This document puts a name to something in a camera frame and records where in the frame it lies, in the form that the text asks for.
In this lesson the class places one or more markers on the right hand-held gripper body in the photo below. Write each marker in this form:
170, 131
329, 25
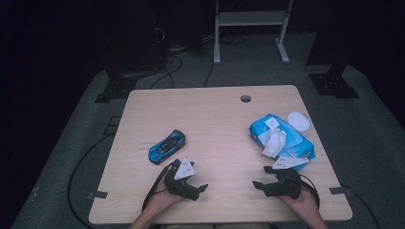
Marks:
286, 187

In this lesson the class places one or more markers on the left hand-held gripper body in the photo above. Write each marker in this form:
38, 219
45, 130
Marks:
183, 170

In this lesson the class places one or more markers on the white wet wipe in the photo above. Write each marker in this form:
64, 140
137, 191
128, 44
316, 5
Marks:
274, 143

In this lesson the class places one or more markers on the blue and black toy car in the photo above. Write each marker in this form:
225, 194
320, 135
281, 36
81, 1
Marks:
167, 146

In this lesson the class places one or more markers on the blue wet wipes pack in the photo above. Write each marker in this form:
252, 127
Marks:
299, 144

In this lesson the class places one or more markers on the person's right hand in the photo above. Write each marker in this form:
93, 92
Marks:
305, 203

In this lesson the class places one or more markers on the person's left hand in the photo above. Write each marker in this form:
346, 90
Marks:
162, 200

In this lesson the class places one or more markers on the person's legs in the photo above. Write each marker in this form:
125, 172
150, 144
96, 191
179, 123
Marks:
191, 227

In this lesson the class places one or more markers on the grey tape strip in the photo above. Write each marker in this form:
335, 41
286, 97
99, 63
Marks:
98, 194
339, 190

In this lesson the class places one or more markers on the white round plastic lid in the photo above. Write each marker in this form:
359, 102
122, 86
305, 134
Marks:
298, 121

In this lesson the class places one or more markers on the white metal stand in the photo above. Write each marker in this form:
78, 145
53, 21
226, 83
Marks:
251, 18

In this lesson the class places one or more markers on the black stand base plate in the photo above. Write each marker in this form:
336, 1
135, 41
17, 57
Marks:
116, 89

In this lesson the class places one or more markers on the black stand base with post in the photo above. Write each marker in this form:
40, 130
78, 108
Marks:
332, 84

